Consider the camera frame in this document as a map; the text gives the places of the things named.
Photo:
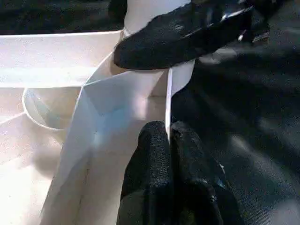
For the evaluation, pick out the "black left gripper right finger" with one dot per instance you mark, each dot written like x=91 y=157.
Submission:
x=197 y=185

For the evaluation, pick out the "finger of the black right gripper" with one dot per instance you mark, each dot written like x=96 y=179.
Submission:
x=168 y=47
x=117 y=10

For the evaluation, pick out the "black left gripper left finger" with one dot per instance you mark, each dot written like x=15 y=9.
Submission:
x=150 y=175

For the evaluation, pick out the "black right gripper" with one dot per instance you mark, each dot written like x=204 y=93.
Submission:
x=267 y=16

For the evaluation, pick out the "white plastic table leg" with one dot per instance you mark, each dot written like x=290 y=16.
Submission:
x=145 y=11

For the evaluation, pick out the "white plastic table top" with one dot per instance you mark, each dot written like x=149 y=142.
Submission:
x=47 y=58

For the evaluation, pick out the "black glossy mat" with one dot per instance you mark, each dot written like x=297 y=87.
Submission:
x=234 y=117

